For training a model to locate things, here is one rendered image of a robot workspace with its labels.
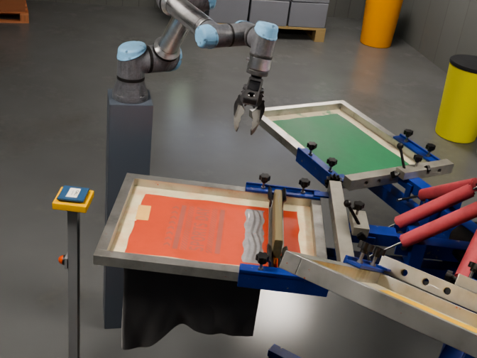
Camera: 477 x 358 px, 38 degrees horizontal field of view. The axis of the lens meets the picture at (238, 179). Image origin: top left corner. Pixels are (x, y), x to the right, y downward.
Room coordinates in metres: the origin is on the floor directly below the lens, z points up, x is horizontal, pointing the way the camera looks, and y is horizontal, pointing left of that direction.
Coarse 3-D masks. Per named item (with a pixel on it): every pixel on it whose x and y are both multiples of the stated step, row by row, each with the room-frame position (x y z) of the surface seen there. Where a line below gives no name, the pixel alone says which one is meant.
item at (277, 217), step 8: (280, 192) 2.29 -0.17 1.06; (280, 200) 2.23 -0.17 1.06; (280, 208) 2.17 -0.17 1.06; (272, 216) 2.21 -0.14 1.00; (280, 216) 2.11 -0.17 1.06; (272, 224) 2.15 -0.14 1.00; (280, 224) 2.06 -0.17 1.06; (272, 232) 2.09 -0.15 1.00; (280, 232) 2.00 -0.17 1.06; (272, 240) 2.04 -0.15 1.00; (280, 240) 1.96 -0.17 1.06; (272, 248) 1.99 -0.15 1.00; (280, 248) 1.96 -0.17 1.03; (272, 256) 1.96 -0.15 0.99
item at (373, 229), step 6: (372, 228) 2.14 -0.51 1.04; (378, 228) 2.15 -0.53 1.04; (384, 228) 2.15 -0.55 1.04; (390, 228) 2.16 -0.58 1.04; (372, 234) 2.11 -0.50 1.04; (378, 234) 2.11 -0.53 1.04; (384, 234) 2.11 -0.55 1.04; (390, 234) 2.11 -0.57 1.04; (396, 234) 2.12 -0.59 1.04; (354, 240) 2.11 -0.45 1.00; (378, 240) 2.11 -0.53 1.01; (384, 240) 2.11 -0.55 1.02; (390, 240) 2.11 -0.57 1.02; (396, 240) 2.11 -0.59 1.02
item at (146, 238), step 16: (144, 224) 2.11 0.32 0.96; (160, 224) 2.12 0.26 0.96; (128, 240) 1.99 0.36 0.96; (144, 240) 2.01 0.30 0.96; (160, 240) 2.02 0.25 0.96; (224, 240) 2.07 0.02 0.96; (240, 240) 2.08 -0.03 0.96; (288, 240) 2.12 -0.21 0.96; (176, 256) 1.93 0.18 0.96; (192, 256) 1.95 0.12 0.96; (208, 256) 1.96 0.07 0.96; (224, 256) 1.97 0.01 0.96; (240, 256) 1.98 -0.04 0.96
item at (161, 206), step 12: (144, 204) 2.25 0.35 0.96; (156, 204) 2.26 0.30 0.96; (168, 204) 2.27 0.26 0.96; (180, 204) 2.28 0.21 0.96; (192, 204) 2.30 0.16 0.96; (204, 204) 2.31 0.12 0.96; (216, 204) 2.32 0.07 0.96; (228, 204) 2.33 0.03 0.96; (156, 216) 2.17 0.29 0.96; (168, 216) 2.19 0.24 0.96; (228, 216) 2.24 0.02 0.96; (240, 216) 2.25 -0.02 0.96; (264, 216) 2.27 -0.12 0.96; (288, 216) 2.30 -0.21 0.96; (228, 228) 2.15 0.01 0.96; (240, 228) 2.16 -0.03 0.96; (264, 228) 2.19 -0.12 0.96; (288, 228) 2.21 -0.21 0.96
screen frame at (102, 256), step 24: (120, 192) 2.25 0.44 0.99; (216, 192) 2.38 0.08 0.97; (240, 192) 2.39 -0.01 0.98; (120, 216) 2.09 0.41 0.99; (312, 216) 2.27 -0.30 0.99; (96, 264) 1.83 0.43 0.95; (120, 264) 1.84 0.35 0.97; (144, 264) 1.84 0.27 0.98; (168, 264) 1.84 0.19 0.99; (192, 264) 1.85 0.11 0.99; (216, 264) 1.87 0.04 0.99
